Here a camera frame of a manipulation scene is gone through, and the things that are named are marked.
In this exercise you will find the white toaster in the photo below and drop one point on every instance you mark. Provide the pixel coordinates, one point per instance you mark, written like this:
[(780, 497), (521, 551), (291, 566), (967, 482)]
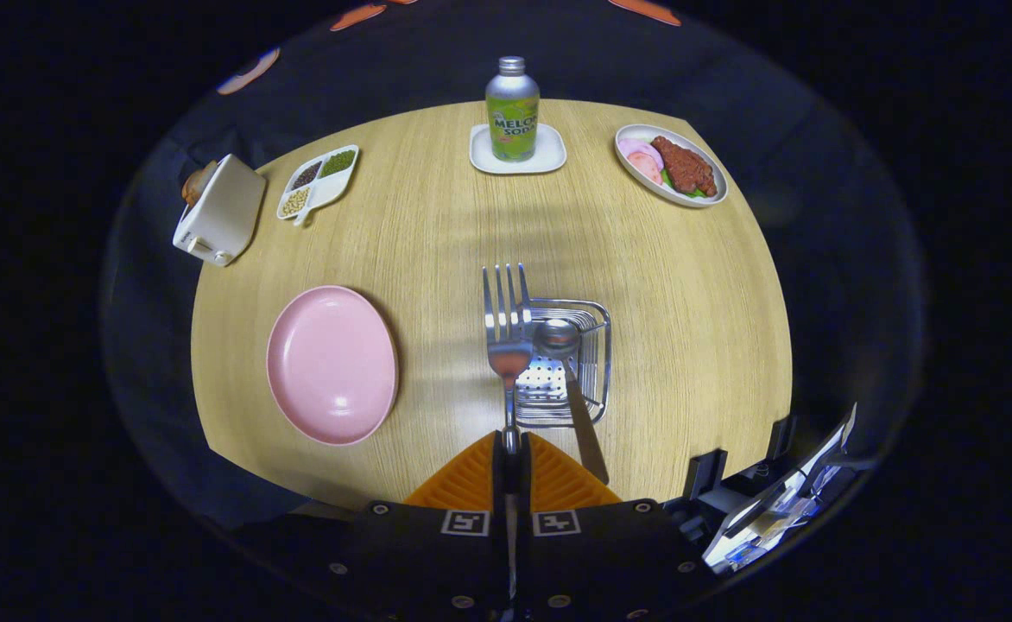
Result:
[(225, 212)]

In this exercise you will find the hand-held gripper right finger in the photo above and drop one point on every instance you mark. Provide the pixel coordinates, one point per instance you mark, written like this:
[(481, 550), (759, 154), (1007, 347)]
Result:
[(610, 553)]

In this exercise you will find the white square coaster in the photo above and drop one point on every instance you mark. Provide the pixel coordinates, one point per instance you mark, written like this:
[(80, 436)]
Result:
[(549, 161)]

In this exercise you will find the brown toast slice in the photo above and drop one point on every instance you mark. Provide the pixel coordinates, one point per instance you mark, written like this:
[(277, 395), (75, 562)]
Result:
[(197, 181)]

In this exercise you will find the pink ham slices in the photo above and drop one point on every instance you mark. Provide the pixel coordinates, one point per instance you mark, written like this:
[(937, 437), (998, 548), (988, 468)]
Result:
[(641, 158)]

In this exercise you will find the square metal drain tray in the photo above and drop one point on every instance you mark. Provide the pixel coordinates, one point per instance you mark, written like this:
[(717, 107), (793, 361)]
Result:
[(597, 363)]

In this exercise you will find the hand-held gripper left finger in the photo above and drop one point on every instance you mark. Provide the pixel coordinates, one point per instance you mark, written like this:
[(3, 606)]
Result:
[(402, 553)]

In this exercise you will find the pink round plate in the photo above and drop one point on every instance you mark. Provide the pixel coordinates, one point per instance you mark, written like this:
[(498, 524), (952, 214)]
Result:
[(333, 367)]

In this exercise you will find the brown meat piece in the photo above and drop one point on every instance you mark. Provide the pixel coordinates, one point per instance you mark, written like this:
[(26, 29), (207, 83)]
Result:
[(686, 166)]

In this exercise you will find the shiny flat screen device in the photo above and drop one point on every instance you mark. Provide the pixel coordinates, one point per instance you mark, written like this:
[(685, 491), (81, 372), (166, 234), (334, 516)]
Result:
[(769, 514)]

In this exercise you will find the white oval food plate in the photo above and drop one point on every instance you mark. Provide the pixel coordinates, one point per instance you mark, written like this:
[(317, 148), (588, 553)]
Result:
[(644, 181)]

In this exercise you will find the white divided bean dish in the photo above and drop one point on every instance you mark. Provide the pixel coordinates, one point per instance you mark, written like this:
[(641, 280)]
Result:
[(320, 186)]

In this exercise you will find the black bracket stand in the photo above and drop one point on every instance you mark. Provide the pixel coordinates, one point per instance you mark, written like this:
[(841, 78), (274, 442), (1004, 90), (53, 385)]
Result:
[(706, 473), (782, 436)]

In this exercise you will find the green soda bottle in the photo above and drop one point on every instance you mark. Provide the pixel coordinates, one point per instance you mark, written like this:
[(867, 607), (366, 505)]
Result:
[(512, 111)]

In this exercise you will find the green vegetable leaves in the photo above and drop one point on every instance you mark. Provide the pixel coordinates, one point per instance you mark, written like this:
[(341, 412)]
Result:
[(694, 193)]

